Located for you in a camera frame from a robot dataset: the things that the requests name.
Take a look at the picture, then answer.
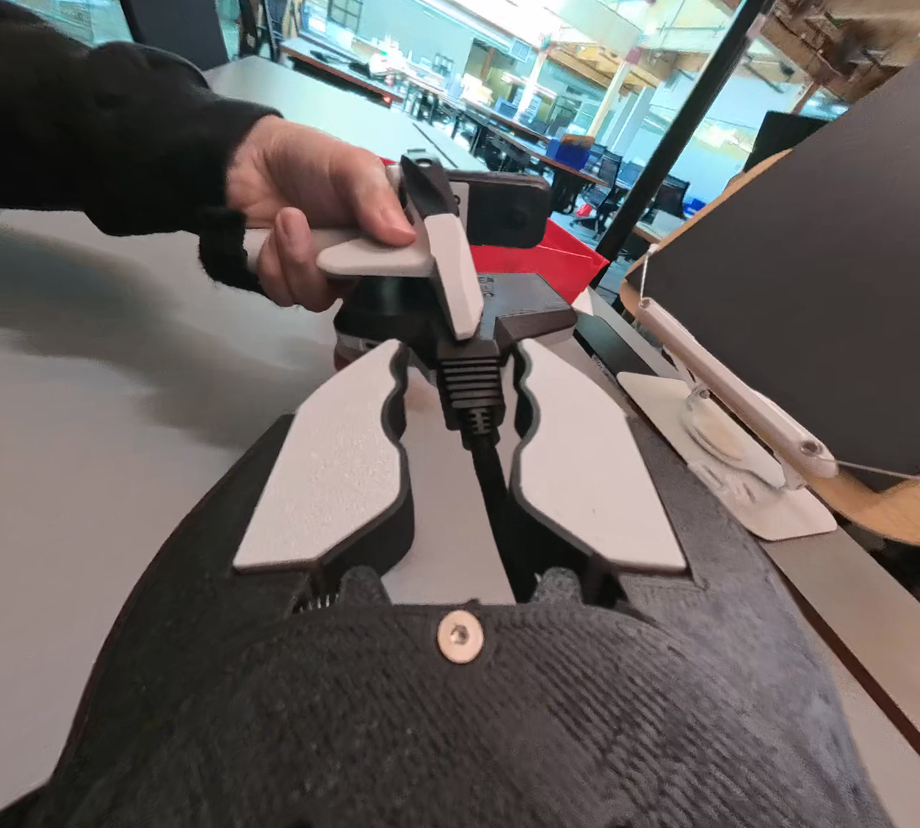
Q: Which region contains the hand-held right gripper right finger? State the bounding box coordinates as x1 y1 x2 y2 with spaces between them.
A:
505 337 691 577

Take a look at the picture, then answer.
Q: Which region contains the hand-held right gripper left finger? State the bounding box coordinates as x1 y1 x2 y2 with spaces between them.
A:
230 339 418 576

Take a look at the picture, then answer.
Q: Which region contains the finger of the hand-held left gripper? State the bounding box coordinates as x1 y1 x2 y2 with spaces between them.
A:
423 212 485 344

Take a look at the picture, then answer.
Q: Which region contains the black power adapter block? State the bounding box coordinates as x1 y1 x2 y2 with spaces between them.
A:
332 271 580 389

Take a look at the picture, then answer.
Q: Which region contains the black usb cable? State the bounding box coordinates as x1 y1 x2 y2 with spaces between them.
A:
433 339 539 605

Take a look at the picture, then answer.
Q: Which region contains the person's left forearm black sleeve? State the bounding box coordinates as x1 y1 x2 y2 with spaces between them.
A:
0 0 283 293

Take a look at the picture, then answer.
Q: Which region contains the person's left hand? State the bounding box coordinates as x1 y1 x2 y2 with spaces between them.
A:
225 115 419 313

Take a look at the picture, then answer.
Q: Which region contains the long wooden desk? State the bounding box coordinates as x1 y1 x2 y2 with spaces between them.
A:
492 120 610 191

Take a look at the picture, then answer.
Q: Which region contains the red plastic bin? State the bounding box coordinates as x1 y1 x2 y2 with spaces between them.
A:
467 217 612 309

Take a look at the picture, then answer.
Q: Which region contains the black office chair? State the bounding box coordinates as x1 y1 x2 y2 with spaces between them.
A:
577 149 626 229
649 172 692 221

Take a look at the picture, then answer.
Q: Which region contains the black metal pole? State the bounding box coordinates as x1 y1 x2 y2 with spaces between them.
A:
591 0 840 266

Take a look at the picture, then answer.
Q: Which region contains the black board with cardboard edge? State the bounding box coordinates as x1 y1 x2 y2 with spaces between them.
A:
620 61 920 547

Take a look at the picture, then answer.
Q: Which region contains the black monitor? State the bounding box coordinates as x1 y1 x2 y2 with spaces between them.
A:
742 111 829 173

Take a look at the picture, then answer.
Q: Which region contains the white board holder bracket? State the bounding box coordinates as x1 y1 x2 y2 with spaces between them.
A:
617 298 842 543

